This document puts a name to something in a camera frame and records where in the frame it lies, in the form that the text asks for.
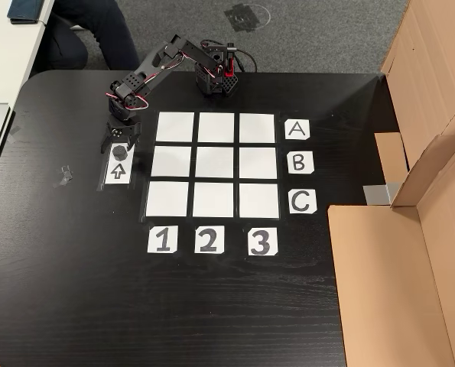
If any paper sheet letter A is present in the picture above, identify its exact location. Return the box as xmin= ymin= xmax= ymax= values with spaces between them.
xmin=284 ymin=119 xmax=311 ymax=141

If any grey block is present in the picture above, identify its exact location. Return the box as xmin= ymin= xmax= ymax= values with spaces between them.
xmin=362 ymin=182 xmax=402 ymax=206

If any white desk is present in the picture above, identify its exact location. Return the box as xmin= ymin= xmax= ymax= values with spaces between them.
xmin=0 ymin=0 xmax=56 ymax=106

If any large brown cardboard box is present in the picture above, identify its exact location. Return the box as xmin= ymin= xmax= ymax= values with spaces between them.
xmin=327 ymin=133 xmax=455 ymax=367

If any paper sheet letter B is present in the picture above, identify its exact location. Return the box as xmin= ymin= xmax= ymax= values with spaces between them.
xmin=287 ymin=151 xmax=315 ymax=175

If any paper sheet letter C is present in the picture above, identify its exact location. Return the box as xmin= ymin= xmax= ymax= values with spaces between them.
xmin=288 ymin=190 xmax=318 ymax=215

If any paper sheet number 2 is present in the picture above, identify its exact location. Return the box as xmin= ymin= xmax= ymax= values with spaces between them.
xmin=194 ymin=225 xmax=226 ymax=255

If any white arrow paper sheet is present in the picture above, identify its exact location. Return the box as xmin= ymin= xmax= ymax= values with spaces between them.
xmin=104 ymin=142 xmax=136 ymax=186

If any paper sheet number 3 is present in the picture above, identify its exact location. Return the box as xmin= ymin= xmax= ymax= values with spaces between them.
xmin=247 ymin=227 xmax=278 ymax=257

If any paper sheet number 1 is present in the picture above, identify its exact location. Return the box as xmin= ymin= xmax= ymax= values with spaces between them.
xmin=147 ymin=225 xmax=179 ymax=254

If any white paper grid square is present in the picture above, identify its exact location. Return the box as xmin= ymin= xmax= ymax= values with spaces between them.
xmin=239 ymin=113 xmax=276 ymax=145
xmin=239 ymin=147 xmax=278 ymax=180
xmin=194 ymin=146 xmax=235 ymax=179
xmin=155 ymin=112 xmax=195 ymax=142
xmin=197 ymin=112 xmax=236 ymax=144
xmin=192 ymin=182 xmax=235 ymax=219
xmin=150 ymin=146 xmax=192 ymax=178
xmin=145 ymin=181 xmax=190 ymax=218
xmin=239 ymin=183 xmax=281 ymax=219

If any crumpled clear tape piece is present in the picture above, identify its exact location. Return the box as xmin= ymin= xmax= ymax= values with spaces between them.
xmin=53 ymin=164 xmax=74 ymax=189

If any person's leg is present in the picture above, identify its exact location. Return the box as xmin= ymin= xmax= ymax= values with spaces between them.
xmin=39 ymin=0 xmax=142 ymax=72

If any dark blue notebook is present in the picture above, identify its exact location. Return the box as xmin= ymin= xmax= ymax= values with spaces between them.
xmin=7 ymin=0 xmax=45 ymax=25

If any tall brown cardboard panel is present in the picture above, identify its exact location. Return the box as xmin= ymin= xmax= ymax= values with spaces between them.
xmin=379 ymin=0 xmax=455 ymax=169

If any black power cable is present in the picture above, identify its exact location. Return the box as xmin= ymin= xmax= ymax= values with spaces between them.
xmin=234 ymin=49 xmax=259 ymax=73

